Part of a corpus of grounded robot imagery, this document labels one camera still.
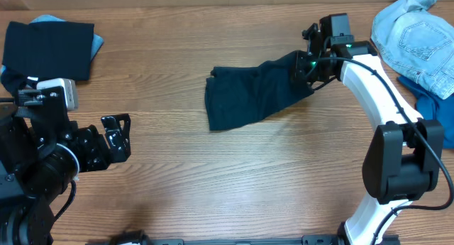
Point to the folded black shirt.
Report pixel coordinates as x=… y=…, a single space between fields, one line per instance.
x=49 y=49

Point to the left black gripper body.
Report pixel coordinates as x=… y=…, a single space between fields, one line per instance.
x=93 y=145

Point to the folded light blue jeans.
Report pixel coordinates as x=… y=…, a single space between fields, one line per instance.
x=95 y=42

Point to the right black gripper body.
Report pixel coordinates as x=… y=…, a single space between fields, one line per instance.
x=302 y=67

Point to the black t-shirt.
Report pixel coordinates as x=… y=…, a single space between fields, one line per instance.
x=238 y=96

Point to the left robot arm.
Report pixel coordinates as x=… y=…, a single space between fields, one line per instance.
x=35 y=191

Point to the black garment under stack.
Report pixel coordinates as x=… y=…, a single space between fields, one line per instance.
x=13 y=81

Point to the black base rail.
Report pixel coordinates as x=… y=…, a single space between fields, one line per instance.
x=140 y=238

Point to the dark blue garment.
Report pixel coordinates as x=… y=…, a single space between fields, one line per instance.
x=433 y=107

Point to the crumpled light denim jeans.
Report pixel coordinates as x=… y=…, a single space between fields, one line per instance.
x=416 y=44

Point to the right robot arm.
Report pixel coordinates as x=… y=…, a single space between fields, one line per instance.
x=403 y=161

